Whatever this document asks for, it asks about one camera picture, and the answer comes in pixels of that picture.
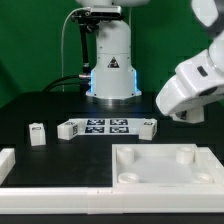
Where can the white square tabletop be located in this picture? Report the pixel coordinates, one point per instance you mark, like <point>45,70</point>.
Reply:
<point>165,164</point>

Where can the black camera on stand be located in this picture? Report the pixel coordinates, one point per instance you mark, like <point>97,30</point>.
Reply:
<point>88,20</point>

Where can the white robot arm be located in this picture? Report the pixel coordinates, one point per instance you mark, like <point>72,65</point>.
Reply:
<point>113,77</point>

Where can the white U-shaped obstacle fence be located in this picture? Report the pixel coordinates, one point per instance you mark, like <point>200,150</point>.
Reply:
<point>119,198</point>

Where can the apriltag base sheet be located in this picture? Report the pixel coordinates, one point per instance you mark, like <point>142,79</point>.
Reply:
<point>108,126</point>

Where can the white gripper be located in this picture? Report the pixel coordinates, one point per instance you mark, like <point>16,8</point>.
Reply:
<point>197,81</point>

